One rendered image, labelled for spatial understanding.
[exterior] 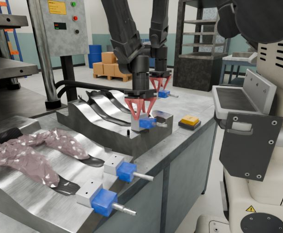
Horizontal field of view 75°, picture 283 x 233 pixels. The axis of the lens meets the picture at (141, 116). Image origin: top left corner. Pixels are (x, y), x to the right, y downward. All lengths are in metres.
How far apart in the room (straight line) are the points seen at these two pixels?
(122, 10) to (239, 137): 0.40
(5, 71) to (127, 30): 0.81
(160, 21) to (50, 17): 0.77
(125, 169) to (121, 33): 0.36
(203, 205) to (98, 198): 1.27
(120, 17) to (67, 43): 0.92
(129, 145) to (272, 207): 0.41
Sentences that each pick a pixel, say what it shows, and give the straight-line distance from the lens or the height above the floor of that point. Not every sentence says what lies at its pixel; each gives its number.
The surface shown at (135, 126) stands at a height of 0.91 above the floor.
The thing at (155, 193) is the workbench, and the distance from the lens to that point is 0.86.
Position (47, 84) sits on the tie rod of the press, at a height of 0.93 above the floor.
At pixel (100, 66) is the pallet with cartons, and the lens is 5.82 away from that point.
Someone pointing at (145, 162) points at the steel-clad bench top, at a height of 0.80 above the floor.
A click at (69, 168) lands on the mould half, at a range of 0.55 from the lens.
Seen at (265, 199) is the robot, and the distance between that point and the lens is 0.59.
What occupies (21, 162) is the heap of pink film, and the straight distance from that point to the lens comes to 0.54.
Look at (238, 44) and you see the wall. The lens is 7.06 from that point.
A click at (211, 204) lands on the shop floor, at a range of 1.67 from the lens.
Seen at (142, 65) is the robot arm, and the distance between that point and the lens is 0.59.
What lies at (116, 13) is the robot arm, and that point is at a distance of 0.51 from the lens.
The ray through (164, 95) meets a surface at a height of 0.93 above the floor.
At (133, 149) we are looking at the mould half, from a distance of 0.62.
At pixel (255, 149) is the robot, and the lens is 0.47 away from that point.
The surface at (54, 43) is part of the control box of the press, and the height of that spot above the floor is 1.15.
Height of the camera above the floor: 1.19
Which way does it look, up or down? 23 degrees down
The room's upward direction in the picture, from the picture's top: straight up
